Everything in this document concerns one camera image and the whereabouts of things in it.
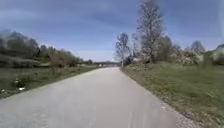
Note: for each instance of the small bare tree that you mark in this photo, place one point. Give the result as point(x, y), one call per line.
point(122, 46)

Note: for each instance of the grey asphalt road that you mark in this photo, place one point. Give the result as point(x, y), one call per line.
point(100, 100)

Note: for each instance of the tall bare tree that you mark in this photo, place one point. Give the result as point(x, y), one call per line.
point(150, 30)

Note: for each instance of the row of blossoming bushes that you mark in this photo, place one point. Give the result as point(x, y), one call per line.
point(186, 55)

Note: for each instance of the grass verge with litter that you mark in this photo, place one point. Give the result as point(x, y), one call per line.
point(36, 76)

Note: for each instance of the grass meadow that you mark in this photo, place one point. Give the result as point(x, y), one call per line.
point(186, 83)

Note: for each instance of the wooded hillside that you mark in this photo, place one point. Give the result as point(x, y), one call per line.
point(23, 50)

